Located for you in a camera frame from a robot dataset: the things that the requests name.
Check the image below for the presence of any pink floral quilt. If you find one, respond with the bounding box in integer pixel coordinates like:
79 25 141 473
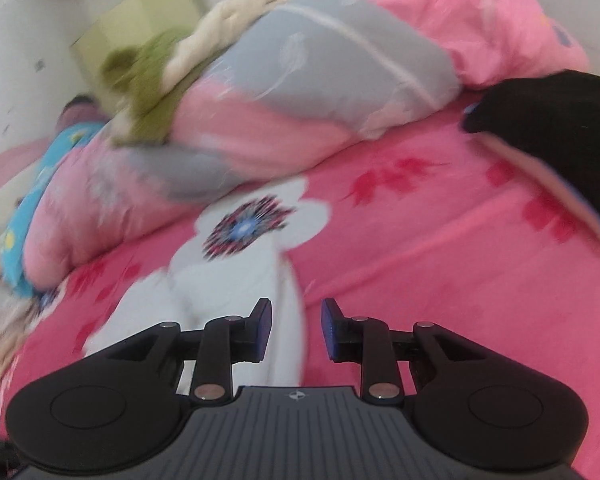
17 0 591 291

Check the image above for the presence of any mauve cushion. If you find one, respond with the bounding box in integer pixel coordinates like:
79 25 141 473
57 92 106 133

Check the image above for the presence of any black garment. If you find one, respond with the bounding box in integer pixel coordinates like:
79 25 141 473
460 70 600 231

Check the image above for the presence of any blue dotted pillow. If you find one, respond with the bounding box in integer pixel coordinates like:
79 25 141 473
0 120 108 301

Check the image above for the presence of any yellow wardrobe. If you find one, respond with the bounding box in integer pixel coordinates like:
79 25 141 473
70 0 206 96

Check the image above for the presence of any white sweatshirt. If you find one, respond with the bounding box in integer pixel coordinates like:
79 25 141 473
82 242 307 391

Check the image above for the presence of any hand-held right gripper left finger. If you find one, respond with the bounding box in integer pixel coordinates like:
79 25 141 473
100 298 273 406

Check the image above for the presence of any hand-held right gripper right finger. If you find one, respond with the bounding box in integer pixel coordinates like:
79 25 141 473
321 298 488 406

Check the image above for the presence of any pink and white headboard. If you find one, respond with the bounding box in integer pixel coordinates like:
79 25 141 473
0 135 56 201

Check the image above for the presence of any pile of folded clothes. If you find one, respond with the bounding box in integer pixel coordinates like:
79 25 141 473
0 255 46 386

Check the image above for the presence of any green and cream plush blanket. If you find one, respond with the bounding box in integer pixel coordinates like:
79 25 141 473
97 0 306 148

